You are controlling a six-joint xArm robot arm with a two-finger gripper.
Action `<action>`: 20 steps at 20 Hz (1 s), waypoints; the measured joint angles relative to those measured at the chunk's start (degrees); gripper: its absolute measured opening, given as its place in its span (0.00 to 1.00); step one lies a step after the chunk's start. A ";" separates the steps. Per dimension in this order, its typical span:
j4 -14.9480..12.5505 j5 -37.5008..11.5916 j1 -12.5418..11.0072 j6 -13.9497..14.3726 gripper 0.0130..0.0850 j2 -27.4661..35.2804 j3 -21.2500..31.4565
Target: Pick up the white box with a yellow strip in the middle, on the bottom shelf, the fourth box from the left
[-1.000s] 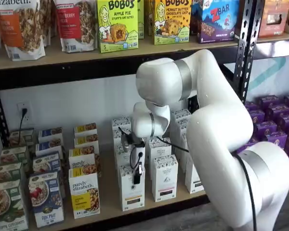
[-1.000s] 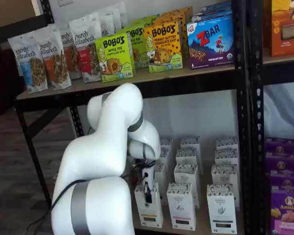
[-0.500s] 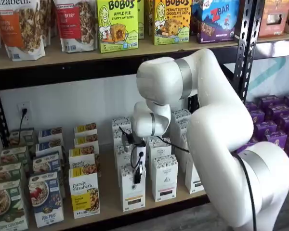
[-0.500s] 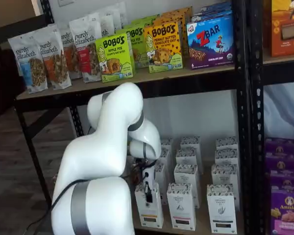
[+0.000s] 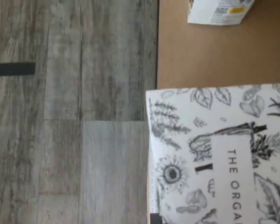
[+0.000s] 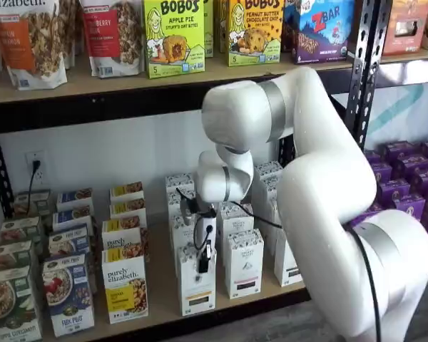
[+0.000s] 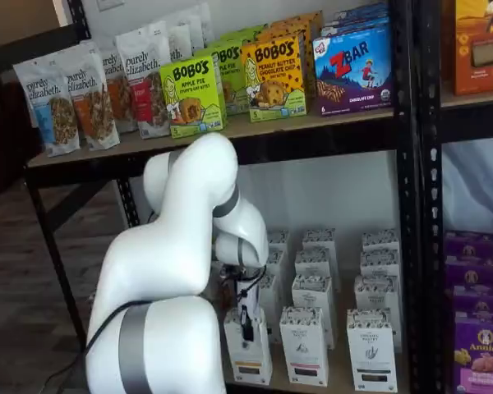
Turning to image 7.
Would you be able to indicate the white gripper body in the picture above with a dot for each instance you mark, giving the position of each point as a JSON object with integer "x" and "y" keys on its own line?
{"x": 252, "y": 303}

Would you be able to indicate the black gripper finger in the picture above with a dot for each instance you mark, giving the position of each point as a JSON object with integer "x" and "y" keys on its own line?
{"x": 247, "y": 328}

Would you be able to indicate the white box yellow strip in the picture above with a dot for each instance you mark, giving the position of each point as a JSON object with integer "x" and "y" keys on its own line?
{"x": 277, "y": 262}
{"x": 270, "y": 295}
{"x": 280, "y": 240}
{"x": 263, "y": 349}

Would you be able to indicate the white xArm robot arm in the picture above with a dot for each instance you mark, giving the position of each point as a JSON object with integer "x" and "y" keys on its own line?
{"x": 168, "y": 246}

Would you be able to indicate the white box pink strip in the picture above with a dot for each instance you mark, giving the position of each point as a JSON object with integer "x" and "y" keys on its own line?
{"x": 304, "y": 349}
{"x": 319, "y": 238}
{"x": 312, "y": 262}
{"x": 312, "y": 291}

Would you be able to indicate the white box dark strip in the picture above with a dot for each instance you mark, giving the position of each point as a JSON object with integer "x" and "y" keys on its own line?
{"x": 376, "y": 291}
{"x": 380, "y": 262}
{"x": 380, "y": 240}
{"x": 369, "y": 353}

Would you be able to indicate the black metal shelf rack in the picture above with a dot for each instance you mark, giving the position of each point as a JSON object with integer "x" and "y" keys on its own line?
{"x": 312, "y": 139}
{"x": 425, "y": 287}

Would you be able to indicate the green Bobo's apple pie box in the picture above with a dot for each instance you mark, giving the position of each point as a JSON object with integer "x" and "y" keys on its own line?
{"x": 246, "y": 33}
{"x": 233, "y": 82}
{"x": 193, "y": 98}

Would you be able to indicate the purple Annie's snack box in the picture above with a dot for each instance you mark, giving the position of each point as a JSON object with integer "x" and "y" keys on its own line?
{"x": 482, "y": 357}
{"x": 468, "y": 246}
{"x": 470, "y": 273}
{"x": 480, "y": 299}

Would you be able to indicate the yellow Bobo's peanut butter box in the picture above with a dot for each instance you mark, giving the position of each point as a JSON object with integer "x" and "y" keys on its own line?
{"x": 271, "y": 82}
{"x": 312, "y": 17}
{"x": 289, "y": 28}

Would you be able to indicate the blue purple Zbar box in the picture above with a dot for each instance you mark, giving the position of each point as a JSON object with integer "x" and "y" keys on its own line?
{"x": 361, "y": 11}
{"x": 353, "y": 82}
{"x": 353, "y": 28}

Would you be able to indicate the orange snack box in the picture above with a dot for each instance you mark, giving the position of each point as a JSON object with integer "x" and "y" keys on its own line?
{"x": 480, "y": 41}

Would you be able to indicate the red label granola bag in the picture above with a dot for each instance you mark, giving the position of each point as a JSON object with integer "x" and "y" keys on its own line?
{"x": 148, "y": 82}

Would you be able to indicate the white plastic sheet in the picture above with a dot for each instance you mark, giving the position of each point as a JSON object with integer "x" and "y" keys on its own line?
{"x": 476, "y": 184}

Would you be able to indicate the white granola bag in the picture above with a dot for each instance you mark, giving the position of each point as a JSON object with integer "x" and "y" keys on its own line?
{"x": 181, "y": 39}
{"x": 200, "y": 28}

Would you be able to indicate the blue label granola bag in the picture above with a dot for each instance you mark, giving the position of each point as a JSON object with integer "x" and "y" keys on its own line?
{"x": 41, "y": 106}

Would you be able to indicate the dark brown furniture piece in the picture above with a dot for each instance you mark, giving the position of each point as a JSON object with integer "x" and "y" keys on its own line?
{"x": 4, "y": 143}

